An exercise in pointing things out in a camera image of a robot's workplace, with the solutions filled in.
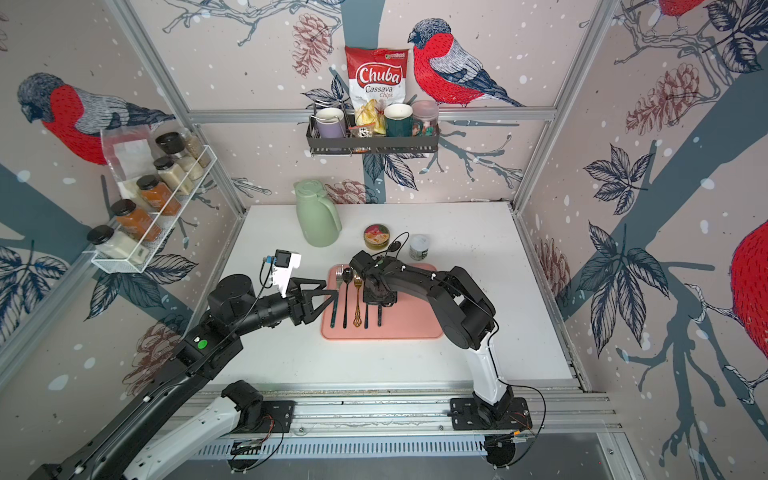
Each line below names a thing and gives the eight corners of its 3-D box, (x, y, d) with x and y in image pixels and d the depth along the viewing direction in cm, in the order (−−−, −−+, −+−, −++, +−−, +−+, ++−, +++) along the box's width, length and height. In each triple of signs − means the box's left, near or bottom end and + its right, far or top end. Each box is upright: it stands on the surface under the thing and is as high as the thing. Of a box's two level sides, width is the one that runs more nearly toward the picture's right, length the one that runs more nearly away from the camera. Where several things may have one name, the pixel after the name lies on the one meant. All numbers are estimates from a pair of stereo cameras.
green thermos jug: (304, 249, 111) (286, 201, 92) (310, 228, 118) (293, 179, 99) (342, 249, 111) (332, 201, 92) (345, 228, 118) (336, 179, 99)
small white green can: (409, 261, 106) (410, 252, 102) (409, 243, 111) (409, 234, 107) (428, 261, 106) (429, 252, 102) (426, 243, 111) (427, 234, 107)
